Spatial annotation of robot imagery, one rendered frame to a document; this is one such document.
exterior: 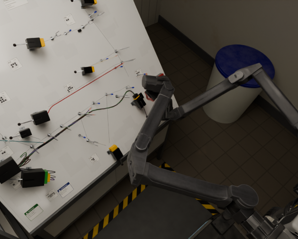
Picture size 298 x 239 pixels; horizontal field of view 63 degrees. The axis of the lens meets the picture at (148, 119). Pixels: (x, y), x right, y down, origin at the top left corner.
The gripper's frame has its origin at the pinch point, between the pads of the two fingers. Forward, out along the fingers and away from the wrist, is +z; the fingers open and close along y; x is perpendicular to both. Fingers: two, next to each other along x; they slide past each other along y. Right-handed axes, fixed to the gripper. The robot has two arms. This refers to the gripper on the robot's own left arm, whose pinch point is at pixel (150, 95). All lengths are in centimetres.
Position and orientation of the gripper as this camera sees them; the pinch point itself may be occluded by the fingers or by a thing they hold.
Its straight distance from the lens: 132.5
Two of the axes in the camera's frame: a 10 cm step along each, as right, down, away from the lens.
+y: -6.6, 6.3, -4.1
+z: -3.2, 2.6, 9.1
